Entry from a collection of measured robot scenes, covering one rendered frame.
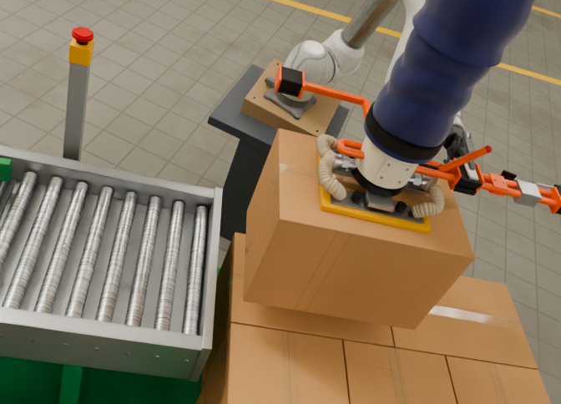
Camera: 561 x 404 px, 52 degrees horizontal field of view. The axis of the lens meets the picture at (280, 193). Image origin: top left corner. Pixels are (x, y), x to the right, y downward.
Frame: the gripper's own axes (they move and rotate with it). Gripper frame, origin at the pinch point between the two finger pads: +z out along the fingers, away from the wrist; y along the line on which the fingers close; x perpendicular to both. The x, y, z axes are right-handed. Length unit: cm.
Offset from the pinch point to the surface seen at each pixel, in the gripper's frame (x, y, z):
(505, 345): -52, 65, 11
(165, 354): 76, 65, 35
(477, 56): 26, -42, 11
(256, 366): 47, 66, 35
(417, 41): 37, -37, 2
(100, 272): 100, 71, 5
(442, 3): 37, -49, 5
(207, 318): 65, 59, 24
